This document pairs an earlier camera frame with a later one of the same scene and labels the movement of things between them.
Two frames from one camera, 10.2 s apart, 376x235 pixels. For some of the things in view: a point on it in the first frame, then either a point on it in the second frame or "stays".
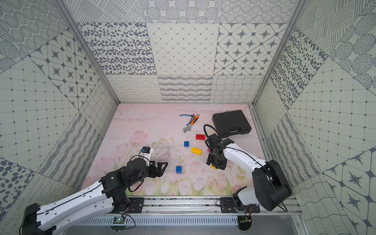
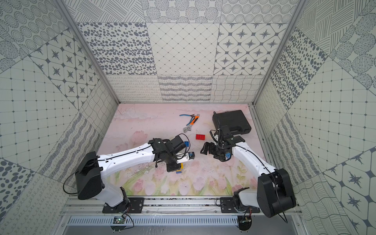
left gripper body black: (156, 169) → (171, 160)
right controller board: (245, 222) stays
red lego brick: (200, 137) stays
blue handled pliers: (192, 115) stays
